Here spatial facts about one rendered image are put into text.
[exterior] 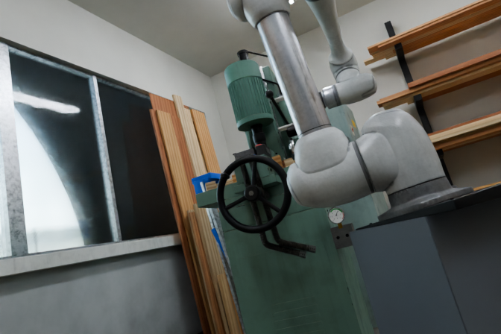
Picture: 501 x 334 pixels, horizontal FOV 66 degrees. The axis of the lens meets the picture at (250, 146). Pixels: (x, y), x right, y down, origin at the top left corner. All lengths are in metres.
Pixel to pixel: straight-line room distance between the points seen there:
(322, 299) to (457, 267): 0.75
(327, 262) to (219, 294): 1.58
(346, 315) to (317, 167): 0.71
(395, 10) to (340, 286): 3.27
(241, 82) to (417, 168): 1.02
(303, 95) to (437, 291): 0.58
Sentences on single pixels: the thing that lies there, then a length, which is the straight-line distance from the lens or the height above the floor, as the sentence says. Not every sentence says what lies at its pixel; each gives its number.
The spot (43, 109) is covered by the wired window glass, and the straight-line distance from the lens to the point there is 2.80.
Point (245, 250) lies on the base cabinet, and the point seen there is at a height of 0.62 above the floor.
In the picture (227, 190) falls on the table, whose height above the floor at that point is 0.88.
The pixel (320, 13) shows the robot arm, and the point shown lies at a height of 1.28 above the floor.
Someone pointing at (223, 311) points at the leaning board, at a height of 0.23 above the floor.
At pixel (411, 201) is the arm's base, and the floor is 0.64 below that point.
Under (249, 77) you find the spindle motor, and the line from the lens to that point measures 1.83.
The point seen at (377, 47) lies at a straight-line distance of 3.71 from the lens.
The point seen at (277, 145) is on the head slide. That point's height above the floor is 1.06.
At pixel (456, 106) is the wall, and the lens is 4.00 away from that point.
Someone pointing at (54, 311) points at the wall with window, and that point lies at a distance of 2.42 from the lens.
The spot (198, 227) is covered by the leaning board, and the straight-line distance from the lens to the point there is 3.04.
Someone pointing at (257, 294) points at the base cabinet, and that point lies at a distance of 1.63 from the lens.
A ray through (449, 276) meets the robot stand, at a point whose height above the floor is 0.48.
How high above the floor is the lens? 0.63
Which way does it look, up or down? 14 degrees up
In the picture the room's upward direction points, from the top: 14 degrees counter-clockwise
